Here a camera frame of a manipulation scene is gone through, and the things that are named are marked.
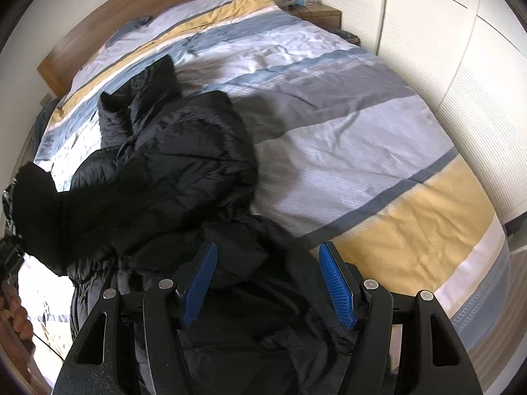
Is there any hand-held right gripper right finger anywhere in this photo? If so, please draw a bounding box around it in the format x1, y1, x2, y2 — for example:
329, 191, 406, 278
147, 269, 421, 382
319, 242, 482, 395

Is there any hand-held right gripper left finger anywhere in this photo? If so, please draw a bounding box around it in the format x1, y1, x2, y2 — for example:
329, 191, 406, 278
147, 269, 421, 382
53, 242, 218, 395

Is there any black puffer jacket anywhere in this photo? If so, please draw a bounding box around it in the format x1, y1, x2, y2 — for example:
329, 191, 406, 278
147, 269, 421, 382
12, 54, 363, 395

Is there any person's left hand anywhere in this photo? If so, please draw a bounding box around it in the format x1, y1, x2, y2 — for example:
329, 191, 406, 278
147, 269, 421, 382
0, 283, 34, 340

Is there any grey-blue cloth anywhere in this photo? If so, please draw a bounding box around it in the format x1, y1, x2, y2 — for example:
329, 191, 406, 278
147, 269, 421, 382
31, 98, 62, 149

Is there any striped duvet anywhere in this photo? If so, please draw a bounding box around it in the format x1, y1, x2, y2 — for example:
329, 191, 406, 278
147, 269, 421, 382
18, 0, 513, 355

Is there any dark blue cloth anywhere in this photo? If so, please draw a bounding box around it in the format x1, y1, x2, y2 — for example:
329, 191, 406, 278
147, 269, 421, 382
119, 15, 154, 34

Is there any wooden nightstand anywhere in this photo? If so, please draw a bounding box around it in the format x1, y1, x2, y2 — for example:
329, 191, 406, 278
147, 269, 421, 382
294, 2, 342, 29

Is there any wooden headboard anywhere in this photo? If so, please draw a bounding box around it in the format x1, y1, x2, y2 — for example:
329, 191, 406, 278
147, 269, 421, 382
37, 0, 261, 97

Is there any white wardrobe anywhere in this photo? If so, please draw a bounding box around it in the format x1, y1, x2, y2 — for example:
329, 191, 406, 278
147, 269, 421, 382
317, 0, 527, 235

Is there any black cable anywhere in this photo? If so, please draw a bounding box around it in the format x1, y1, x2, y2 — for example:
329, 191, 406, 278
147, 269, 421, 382
29, 331, 64, 360

